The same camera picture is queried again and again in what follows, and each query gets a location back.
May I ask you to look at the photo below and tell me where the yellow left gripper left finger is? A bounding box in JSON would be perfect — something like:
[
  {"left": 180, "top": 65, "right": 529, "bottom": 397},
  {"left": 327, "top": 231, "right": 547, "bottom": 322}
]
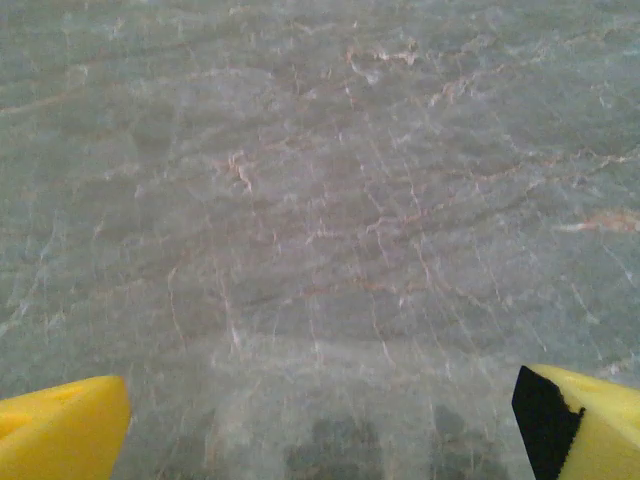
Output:
[{"left": 0, "top": 375, "right": 133, "bottom": 480}]

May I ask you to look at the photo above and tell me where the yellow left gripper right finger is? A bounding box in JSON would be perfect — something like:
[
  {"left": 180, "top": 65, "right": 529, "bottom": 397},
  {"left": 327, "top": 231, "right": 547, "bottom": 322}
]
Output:
[{"left": 510, "top": 364, "right": 640, "bottom": 480}]

